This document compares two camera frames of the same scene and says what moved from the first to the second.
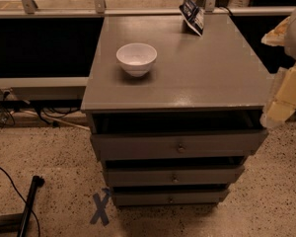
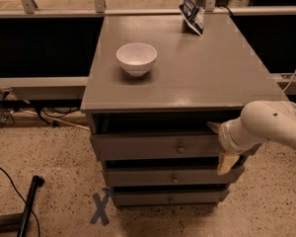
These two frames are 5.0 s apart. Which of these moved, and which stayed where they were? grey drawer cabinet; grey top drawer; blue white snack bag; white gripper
Moved: white gripper
Stayed: grey top drawer; grey drawer cabinet; blue white snack bag
